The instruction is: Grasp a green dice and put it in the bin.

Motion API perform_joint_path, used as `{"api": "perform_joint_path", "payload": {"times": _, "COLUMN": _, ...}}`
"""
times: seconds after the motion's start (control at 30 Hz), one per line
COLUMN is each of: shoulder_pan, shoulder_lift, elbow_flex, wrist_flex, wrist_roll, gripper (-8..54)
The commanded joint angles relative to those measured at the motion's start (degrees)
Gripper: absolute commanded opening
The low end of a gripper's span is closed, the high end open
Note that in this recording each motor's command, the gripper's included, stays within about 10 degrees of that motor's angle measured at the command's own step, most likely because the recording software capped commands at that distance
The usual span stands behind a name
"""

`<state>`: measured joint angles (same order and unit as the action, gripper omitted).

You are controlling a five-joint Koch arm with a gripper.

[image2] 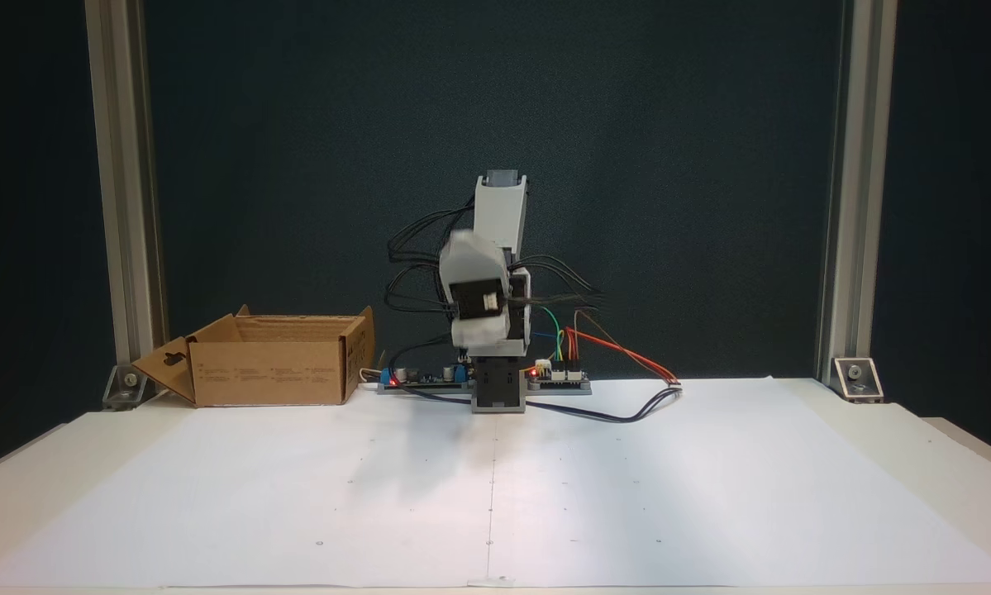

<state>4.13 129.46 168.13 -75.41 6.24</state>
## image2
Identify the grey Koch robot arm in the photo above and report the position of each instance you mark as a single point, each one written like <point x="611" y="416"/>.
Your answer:
<point x="499" y="215"/>

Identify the blue circuit board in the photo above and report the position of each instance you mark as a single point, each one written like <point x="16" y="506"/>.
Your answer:
<point x="429" y="376"/>

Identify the grey board mounting plate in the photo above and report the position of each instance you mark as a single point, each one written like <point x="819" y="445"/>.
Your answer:
<point x="561" y="390"/>

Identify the brown cardboard box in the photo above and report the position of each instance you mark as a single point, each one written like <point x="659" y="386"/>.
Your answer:
<point x="272" y="376"/>

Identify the metal corner bracket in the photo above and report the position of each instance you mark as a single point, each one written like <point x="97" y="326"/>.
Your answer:
<point x="127" y="387"/>
<point x="857" y="380"/>

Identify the aluminium frame post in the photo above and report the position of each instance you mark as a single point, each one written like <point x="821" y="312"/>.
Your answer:
<point x="123" y="165"/>
<point x="859" y="165"/>

